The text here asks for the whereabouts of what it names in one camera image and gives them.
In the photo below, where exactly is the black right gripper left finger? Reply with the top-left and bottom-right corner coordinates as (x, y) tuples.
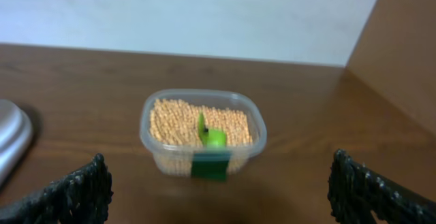
(1, 153), (113, 223)

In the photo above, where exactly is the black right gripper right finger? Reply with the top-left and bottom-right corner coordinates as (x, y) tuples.
(328, 149), (435, 224)

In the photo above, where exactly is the green plastic scoop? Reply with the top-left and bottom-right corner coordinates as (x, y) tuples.
(198, 112), (227, 148)

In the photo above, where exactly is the white digital kitchen scale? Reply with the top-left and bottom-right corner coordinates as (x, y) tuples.
(1, 99), (33, 185)

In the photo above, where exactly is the clear container of soybeans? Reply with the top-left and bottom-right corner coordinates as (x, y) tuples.
(140, 89), (267, 181)

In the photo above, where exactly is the brown wooden side panel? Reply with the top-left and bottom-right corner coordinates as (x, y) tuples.
(347, 0), (435, 133)

